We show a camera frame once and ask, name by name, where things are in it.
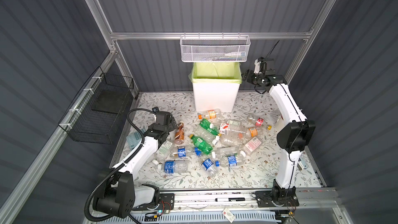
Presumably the brown coffee bottle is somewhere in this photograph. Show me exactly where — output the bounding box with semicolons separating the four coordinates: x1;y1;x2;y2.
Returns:
174;121;184;145

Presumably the green label white cap bottle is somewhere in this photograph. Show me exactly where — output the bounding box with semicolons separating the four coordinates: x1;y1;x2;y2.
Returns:
151;141;173;165

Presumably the blue label bottle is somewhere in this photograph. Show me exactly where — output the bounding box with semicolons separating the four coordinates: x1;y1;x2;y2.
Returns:
157;160;190;174
171;146;202;159
215;151;247;168
201;158;219;177

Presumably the square bottle pink label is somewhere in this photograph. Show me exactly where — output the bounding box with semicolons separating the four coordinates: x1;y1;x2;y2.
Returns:
239;137;262;157

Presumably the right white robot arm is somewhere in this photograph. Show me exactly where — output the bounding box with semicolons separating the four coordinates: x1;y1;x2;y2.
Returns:
242;70;316;189

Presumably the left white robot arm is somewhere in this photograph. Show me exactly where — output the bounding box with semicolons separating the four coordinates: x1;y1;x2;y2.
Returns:
84;107;178;222

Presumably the green bin liner bag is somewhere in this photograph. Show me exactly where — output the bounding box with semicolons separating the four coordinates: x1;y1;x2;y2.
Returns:
188;62;242;84

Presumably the white trash bin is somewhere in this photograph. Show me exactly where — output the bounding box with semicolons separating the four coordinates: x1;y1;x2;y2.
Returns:
193;83;240;113

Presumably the large clear crumpled bottle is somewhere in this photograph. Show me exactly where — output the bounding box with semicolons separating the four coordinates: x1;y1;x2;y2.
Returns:
193;124;219;146

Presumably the green soda bottle upper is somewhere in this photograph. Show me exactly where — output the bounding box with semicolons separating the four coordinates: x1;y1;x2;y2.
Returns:
200;119;220;136

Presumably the green soda bottle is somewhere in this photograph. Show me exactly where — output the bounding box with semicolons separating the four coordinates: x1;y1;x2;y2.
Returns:
200;119;220;136
189;134;213;155

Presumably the red label yellow cap bottle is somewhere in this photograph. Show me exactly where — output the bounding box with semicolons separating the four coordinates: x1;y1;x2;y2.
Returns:
247;115;272;130

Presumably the orange label orange cap bottle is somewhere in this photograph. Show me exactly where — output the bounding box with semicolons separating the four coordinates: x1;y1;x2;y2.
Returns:
198;108;222;120

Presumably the green soda bottle lower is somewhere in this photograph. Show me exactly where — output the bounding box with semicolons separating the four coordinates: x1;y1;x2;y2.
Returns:
189;134;213;155

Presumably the clear bottle orange label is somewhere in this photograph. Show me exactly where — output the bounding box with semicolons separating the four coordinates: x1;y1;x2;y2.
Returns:
237;127;265;139

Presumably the red white carton label bottle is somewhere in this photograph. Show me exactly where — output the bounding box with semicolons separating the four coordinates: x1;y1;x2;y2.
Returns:
219;122;247;135

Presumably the black marker pen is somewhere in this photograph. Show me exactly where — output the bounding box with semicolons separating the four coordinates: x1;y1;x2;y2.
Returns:
215;197;246;202

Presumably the white red tag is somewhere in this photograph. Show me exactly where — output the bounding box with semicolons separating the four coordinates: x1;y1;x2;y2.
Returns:
222;208;236;223

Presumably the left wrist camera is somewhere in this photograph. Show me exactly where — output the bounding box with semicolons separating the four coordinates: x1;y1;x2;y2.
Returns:
152;107;160;114

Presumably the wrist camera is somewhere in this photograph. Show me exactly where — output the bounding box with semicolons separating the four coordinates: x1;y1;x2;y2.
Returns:
152;107;160;114
254;57;267;74

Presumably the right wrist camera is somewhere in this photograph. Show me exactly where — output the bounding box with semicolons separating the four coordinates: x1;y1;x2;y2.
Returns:
254;57;267;74

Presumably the black corrugated cable hose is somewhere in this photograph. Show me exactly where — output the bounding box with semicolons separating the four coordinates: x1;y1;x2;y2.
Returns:
84;108;158;222

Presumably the black wire basket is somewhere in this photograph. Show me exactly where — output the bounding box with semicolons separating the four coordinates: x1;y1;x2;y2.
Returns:
59;67;134;145

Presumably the white wire mesh basket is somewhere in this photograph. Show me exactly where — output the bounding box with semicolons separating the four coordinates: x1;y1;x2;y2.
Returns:
179;35;251;63

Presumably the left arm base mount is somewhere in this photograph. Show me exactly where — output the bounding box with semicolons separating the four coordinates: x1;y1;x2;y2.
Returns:
132;193;175;211

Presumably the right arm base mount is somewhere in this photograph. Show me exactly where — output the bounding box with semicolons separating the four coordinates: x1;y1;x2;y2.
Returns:
255;187;300;207

